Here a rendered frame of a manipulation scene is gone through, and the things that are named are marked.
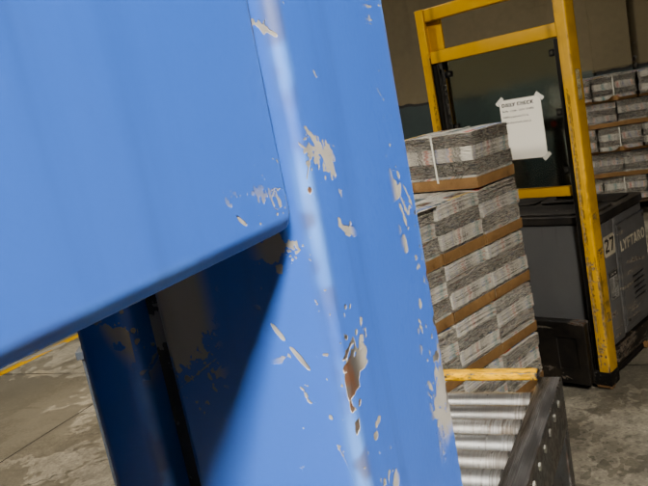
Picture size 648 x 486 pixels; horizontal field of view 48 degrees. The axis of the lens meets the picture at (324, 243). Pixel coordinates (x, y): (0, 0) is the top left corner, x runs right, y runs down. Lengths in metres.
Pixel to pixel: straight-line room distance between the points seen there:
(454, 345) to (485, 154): 0.77
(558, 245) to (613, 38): 5.30
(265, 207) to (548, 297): 3.57
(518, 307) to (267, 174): 3.02
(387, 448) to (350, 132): 0.08
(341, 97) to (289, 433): 0.09
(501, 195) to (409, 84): 6.25
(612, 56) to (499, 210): 5.77
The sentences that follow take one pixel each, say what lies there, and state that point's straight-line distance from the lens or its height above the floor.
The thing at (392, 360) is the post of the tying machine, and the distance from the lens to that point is 0.20.
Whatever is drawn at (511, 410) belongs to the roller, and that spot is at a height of 0.80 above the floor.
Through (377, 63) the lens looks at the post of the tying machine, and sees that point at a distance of 0.22.
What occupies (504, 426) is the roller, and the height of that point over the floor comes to 0.79.
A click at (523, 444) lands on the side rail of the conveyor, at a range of 1.46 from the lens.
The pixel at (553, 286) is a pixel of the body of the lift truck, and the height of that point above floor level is 0.44.
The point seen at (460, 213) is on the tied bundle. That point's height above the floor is 1.00.
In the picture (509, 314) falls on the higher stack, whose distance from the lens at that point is 3.10.
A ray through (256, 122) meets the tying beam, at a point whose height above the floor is 1.48.
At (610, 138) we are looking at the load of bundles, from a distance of 7.20.
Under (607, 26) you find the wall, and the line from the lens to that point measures 8.69.
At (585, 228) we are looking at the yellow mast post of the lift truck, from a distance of 3.34.
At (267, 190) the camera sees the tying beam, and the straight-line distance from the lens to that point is 0.15.
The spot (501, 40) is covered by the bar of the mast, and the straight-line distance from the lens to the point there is 3.42.
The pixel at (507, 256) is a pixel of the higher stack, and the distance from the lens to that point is 3.09.
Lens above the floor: 1.48
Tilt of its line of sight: 10 degrees down
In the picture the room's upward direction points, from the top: 11 degrees counter-clockwise
